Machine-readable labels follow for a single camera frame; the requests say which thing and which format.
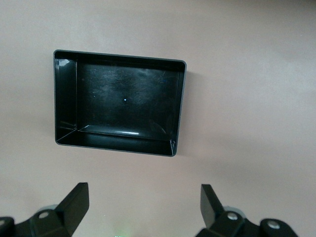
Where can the black rectangular plastic box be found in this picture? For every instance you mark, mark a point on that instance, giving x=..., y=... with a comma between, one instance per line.
x=123, y=98

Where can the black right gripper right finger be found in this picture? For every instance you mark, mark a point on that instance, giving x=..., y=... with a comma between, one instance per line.
x=212, y=212

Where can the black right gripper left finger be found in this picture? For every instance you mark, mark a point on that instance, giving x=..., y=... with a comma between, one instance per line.
x=69, y=212

